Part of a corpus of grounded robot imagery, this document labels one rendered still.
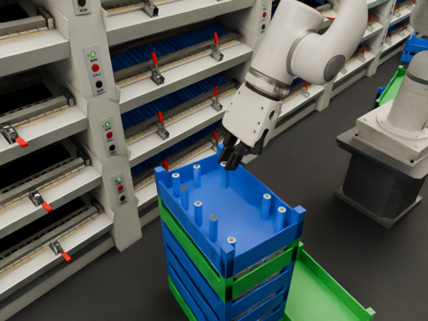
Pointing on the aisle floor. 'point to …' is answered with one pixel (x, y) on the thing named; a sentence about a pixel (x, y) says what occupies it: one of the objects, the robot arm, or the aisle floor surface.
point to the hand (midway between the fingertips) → (230, 158)
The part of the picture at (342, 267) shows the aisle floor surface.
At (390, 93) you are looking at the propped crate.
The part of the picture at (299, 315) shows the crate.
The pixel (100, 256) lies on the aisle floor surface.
